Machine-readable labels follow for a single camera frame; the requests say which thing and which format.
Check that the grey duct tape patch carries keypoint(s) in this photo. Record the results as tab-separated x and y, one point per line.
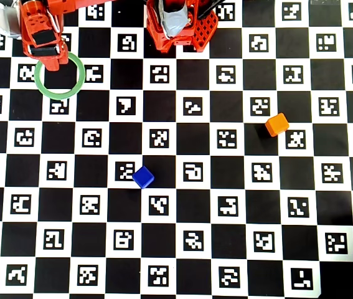
174	21

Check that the white taped wrist camera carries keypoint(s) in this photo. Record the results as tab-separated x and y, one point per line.
3	18

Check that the orange cube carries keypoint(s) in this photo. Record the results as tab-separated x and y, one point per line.
276	124

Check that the black white marker checkerboard mat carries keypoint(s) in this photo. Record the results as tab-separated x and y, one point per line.
195	140

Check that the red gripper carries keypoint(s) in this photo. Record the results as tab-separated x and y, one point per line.
44	52

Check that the blue cube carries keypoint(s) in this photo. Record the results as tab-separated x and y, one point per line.
143	177

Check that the red perforated robot base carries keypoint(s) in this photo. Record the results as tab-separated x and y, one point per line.
205	31

